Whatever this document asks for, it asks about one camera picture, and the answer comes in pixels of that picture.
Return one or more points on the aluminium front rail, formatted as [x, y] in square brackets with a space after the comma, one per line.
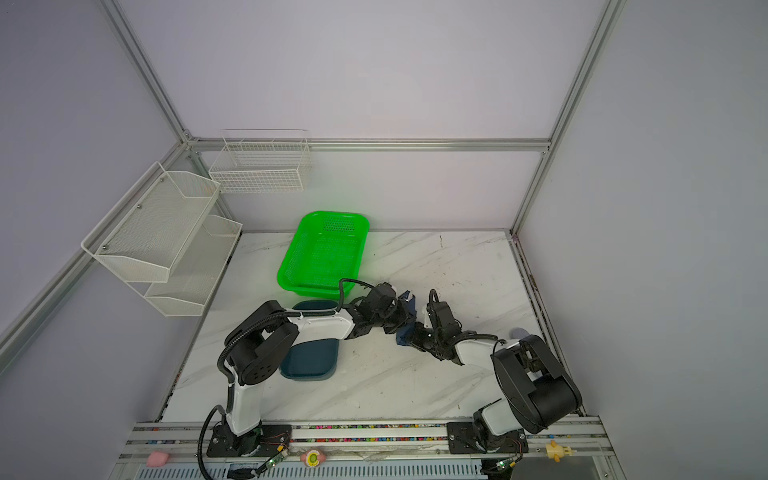
[380, 449]

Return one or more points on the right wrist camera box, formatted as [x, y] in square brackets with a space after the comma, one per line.
[442, 319]

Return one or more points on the aluminium frame post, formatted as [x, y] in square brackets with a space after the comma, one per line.
[139, 59]

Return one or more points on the yellow duck toy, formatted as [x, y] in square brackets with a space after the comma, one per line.
[558, 452]

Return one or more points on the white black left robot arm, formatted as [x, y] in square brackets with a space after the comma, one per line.
[255, 349]

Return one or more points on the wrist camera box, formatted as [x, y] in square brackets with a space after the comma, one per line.
[381, 297]
[442, 319]

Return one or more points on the yellow pink round toy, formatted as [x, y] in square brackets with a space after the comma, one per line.
[313, 458]

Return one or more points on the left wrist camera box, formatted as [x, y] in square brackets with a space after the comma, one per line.
[381, 297]

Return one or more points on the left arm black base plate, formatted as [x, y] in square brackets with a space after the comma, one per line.
[266, 440]

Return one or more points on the dark blue paper napkin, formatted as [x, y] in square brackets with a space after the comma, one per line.
[407, 318]

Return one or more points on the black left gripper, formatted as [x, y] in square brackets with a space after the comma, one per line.
[399, 306]

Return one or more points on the pink toy on rail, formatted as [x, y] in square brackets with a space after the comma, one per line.
[157, 459]

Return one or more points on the dark teal plastic tray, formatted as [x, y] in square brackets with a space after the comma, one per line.
[311, 358]

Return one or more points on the white wire wall basket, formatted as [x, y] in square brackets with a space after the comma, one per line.
[254, 161]

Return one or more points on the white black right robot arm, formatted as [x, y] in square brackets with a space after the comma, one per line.
[534, 389]

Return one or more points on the green plastic perforated basket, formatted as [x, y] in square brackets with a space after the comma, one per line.
[326, 247]

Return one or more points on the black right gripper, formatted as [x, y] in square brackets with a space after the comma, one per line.
[416, 341]

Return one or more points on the white mesh wall shelf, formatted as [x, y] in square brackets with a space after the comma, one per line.
[164, 241]

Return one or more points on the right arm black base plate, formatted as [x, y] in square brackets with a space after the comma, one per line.
[472, 438]

